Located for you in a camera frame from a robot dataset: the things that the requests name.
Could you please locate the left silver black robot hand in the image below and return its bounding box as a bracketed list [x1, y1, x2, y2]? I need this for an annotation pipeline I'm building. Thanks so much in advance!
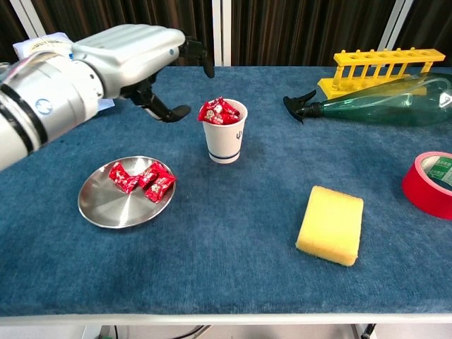
[71, 23, 215, 124]

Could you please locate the white paper cup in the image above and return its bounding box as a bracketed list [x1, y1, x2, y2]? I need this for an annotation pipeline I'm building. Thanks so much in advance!
[201, 100, 249, 164]

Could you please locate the round stainless steel plate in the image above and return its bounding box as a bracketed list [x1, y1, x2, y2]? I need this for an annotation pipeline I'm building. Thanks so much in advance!
[77, 156, 177, 230]

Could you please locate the white blue snack bag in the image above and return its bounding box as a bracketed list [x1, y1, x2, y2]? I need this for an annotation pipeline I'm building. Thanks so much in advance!
[13, 31, 116, 113]

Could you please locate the dark brown curtain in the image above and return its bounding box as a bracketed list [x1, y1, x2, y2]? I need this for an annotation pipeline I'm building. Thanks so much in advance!
[0, 0, 452, 68]

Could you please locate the blue table cloth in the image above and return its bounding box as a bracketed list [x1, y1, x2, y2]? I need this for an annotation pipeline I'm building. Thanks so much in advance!
[0, 66, 452, 317]

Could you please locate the yellow test tube rack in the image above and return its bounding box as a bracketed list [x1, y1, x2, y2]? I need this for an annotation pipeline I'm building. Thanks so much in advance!
[316, 48, 446, 100]

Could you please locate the green spray bottle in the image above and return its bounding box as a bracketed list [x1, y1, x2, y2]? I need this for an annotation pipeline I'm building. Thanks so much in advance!
[282, 73, 452, 127]

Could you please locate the yellow sponge block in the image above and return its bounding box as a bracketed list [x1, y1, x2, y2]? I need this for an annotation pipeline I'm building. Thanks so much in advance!
[295, 185, 364, 268]

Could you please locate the white table leg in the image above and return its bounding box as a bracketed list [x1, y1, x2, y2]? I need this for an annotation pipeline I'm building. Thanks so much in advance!
[83, 324, 104, 339]

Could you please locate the red tape roll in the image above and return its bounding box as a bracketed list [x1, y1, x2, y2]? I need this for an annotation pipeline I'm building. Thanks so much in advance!
[401, 150, 452, 220]

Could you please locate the white upright frame post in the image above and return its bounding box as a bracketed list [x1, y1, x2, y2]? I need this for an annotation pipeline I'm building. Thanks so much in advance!
[211, 0, 232, 67]

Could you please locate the white slanted frame post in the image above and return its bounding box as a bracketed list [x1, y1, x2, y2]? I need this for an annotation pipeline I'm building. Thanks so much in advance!
[383, 0, 417, 54]
[8, 0, 47, 38]

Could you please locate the white table frame edge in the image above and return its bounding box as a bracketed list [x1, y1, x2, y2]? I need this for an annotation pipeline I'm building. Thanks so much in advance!
[0, 312, 452, 328]

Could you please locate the black cable under table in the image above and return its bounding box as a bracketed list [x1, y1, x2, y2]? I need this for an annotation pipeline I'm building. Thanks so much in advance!
[165, 324, 213, 339]

